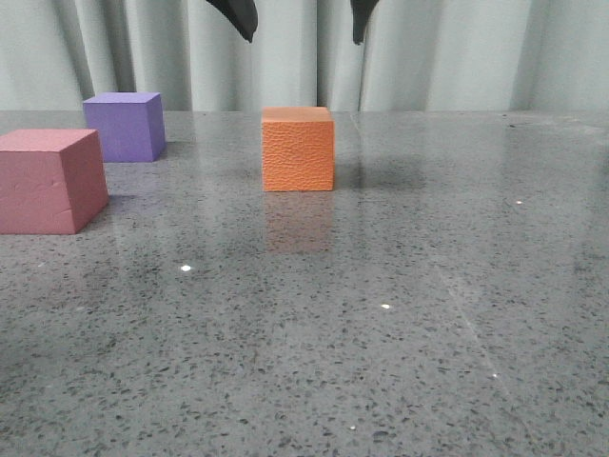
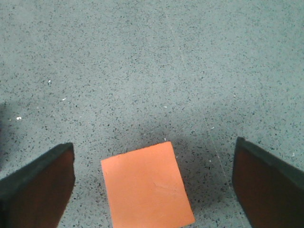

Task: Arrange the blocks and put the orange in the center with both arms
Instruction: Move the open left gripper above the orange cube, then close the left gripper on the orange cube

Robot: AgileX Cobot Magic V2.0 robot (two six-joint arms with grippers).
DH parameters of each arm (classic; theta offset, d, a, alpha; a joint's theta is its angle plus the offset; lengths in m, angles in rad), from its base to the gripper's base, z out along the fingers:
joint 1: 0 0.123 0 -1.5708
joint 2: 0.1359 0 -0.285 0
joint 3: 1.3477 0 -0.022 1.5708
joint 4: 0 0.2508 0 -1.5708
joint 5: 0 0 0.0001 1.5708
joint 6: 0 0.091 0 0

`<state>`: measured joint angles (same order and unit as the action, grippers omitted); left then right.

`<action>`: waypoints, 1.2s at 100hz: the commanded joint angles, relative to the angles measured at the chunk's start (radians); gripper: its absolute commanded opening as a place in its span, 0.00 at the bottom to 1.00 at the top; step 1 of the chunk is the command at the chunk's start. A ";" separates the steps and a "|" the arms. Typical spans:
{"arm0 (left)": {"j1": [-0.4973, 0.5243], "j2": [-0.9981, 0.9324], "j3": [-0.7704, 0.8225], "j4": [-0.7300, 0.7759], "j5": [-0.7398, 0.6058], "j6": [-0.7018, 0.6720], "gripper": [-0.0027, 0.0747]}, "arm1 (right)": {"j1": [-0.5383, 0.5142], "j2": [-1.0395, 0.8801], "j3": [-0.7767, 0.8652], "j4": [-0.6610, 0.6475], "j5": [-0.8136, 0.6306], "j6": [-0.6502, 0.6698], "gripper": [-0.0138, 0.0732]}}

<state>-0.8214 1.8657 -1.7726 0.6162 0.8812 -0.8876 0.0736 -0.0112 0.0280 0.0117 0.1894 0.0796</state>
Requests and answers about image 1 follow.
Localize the orange foam cube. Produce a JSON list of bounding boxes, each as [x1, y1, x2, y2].
[[262, 107, 335, 191]]

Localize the pale green curtain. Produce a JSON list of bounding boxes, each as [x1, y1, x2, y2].
[[1, 1, 608, 111]]

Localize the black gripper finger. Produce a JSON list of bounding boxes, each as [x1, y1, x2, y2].
[[207, 0, 258, 43], [350, 0, 379, 45]]

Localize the purple foam cube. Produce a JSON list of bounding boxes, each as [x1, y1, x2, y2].
[[83, 92, 167, 162]]

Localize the red foam cube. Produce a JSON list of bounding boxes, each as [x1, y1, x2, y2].
[[1, 129, 108, 234]]

